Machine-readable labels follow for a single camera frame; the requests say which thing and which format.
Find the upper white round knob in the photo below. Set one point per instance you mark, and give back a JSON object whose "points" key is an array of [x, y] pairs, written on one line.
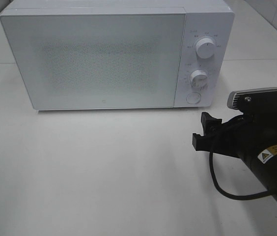
{"points": [[205, 47]]}

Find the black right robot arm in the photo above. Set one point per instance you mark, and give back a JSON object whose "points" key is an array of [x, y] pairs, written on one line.
{"points": [[264, 170]]}

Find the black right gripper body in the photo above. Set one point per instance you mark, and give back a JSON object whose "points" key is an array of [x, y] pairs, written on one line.
{"points": [[247, 137]]}

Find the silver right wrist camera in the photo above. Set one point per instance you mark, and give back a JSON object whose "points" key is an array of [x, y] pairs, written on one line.
{"points": [[254, 101]]}

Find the white microwave door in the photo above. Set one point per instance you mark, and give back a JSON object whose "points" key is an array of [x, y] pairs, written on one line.
{"points": [[72, 62]]}

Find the lower white timer knob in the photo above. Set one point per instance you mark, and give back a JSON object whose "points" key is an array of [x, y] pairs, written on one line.
{"points": [[198, 78]]}

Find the round door release button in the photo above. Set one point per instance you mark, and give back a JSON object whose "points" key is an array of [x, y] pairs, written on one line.
{"points": [[193, 98]]}

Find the white microwave oven body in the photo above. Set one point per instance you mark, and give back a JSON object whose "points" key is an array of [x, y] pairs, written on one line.
{"points": [[203, 18]]}

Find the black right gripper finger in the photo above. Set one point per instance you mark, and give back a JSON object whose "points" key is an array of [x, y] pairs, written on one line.
{"points": [[202, 143], [209, 123]]}

